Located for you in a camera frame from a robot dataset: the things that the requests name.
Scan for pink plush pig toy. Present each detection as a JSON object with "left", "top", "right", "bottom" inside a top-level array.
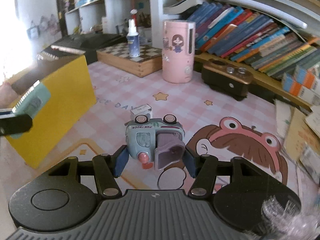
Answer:
[{"left": 0, "top": 82, "right": 18, "bottom": 108}]

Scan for mint green eraser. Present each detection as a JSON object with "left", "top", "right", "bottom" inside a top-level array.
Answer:
[{"left": 11, "top": 80, "right": 51, "bottom": 131}]

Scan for blue toy truck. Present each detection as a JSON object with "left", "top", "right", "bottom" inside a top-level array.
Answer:
[{"left": 125, "top": 114, "right": 185, "bottom": 170}]

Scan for white staples box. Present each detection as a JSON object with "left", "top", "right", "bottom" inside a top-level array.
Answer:
[{"left": 130, "top": 104, "right": 153, "bottom": 121}]

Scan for pink cartoon desk mat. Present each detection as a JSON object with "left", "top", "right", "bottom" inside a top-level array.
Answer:
[{"left": 0, "top": 61, "right": 320, "bottom": 205}]

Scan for yellow cardboard box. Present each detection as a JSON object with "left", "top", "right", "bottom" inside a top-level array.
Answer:
[{"left": 7, "top": 55, "right": 96, "bottom": 168}]

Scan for black brown desk organizer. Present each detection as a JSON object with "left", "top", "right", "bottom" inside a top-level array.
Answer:
[{"left": 201, "top": 59, "right": 253, "bottom": 101}]

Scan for pile of papers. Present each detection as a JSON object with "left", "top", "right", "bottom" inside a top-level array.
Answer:
[{"left": 274, "top": 100, "right": 319, "bottom": 172}]

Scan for black electronic keyboard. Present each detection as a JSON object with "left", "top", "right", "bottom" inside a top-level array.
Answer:
[{"left": 37, "top": 33, "right": 126, "bottom": 64}]

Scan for wooden chessboard box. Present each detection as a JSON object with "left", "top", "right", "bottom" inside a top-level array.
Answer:
[{"left": 97, "top": 43, "right": 162, "bottom": 77}]

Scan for white spray bottle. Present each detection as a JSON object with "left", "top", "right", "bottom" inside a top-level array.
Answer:
[{"left": 127, "top": 19, "right": 140, "bottom": 58}]

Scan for pink cylindrical humidifier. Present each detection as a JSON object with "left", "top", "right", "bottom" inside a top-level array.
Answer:
[{"left": 162, "top": 20, "right": 196, "bottom": 83}]

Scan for white bookshelf unit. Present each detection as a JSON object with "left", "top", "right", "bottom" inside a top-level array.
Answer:
[{"left": 64, "top": 0, "right": 320, "bottom": 55}]

